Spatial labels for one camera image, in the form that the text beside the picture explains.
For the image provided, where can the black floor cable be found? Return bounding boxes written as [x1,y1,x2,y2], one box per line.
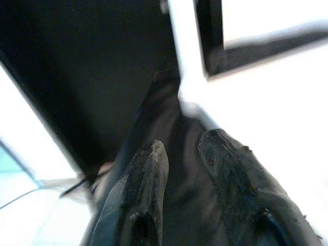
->
[0,188,39,210]

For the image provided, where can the dark window frame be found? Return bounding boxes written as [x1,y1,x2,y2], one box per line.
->
[193,0,328,77]

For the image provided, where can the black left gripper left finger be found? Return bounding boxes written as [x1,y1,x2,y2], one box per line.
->
[81,139,170,246]

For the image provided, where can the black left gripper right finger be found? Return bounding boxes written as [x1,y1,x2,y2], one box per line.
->
[198,129,323,246]

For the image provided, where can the black plastic cover sheet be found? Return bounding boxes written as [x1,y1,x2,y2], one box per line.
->
[84,76,257,246]

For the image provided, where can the black door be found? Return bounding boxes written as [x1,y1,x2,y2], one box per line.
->
[0,0,186,183]

